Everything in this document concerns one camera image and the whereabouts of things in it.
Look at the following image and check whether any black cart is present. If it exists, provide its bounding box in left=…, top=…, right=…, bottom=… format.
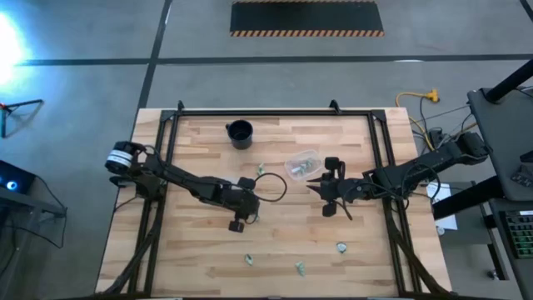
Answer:
left=0, top=185, right=68, bottom=300

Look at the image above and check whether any black tripod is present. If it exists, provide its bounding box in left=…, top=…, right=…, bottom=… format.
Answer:
left=0, top=98, right=45, bottom=139

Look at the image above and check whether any shallow clear plastic container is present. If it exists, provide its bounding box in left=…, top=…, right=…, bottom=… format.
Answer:
left=283, top=148, right=323, bottom=182

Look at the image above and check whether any black beam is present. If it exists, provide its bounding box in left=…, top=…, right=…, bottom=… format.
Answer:
left=431, top=177, right=507, bottom=221

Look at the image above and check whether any black pole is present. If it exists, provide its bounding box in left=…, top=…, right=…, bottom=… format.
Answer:
left=485, top=57, right=533, bottom=104

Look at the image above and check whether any yellow extension cable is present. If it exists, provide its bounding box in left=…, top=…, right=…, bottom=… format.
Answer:
left=394, top=88, right=441, bottom=152

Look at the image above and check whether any black mug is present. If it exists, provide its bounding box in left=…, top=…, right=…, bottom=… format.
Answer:
left=225, top=119, right=255, bottom=151

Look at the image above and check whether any white paper sheet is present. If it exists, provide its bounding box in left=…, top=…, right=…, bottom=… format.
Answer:
left=425, top=181, right=459, bottom=232

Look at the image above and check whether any black metal table frame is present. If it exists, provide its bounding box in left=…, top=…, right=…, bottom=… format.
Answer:
left=99, top=99, right=453, bottom=299

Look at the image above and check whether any black hazard striped mat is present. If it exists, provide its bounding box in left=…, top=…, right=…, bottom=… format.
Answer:
left=229, top=0, right=386, bottom=38

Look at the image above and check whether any black keyboard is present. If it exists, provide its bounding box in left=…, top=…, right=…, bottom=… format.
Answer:
left=502, top=209, right=533, bottom=260

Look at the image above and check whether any black device with blue light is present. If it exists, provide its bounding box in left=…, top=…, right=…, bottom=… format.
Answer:
left=0, top=159, right=37, bottom=195

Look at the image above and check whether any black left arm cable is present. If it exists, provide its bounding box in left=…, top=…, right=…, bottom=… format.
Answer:
left=249, top=172, right=289, bottom=203

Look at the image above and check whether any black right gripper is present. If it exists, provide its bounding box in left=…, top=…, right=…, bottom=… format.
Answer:
left=306, top=156, right=367, bottom=218

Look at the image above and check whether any grey desk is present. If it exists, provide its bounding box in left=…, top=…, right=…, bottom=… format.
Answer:
left=466, top=86, right=533, bottom=202

